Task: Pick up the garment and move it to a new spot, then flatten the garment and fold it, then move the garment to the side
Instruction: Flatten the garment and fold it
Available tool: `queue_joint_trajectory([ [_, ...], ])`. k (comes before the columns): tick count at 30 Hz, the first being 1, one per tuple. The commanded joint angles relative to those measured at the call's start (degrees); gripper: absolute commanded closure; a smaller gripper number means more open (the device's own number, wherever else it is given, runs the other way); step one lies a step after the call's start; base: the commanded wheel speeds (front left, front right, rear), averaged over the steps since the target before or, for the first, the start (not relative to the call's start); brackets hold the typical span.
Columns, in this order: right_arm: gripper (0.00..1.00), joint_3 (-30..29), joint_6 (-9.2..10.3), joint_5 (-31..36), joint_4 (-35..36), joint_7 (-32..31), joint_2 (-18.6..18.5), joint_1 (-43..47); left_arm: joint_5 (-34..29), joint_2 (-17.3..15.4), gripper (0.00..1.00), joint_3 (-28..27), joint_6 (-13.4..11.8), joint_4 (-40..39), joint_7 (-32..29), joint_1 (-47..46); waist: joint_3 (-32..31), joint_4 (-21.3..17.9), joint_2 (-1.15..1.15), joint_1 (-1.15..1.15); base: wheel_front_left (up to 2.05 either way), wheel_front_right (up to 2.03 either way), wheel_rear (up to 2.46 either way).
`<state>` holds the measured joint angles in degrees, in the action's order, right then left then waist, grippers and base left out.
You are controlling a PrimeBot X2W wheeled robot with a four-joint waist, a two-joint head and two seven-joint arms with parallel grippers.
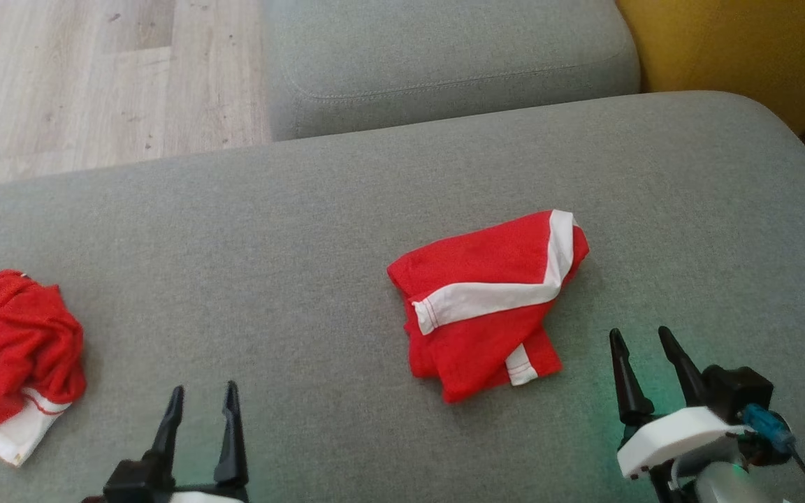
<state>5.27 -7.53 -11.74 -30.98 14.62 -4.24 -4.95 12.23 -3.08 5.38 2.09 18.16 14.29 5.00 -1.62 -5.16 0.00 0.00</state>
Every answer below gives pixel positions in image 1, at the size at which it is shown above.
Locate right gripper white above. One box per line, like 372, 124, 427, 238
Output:
609, 326, 753, 503

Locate red shorts with white stripe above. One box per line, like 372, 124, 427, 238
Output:
386, 209, 590, 404

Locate red basketball jersey white sleeves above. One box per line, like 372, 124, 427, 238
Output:
0, 267, 87, 467

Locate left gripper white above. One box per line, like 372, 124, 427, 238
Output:
144, 381, 249, 503

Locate blue right cable plug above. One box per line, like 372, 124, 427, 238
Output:
741, 403, 796, 452

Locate grey sofa cushion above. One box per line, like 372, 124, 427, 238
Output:
263, 0, 642, 142

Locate large grey sofa seat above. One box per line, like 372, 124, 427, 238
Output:
0, 91, 805, 503

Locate yellow fabric pouf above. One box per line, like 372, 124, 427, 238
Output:
616, 0, 805, 135

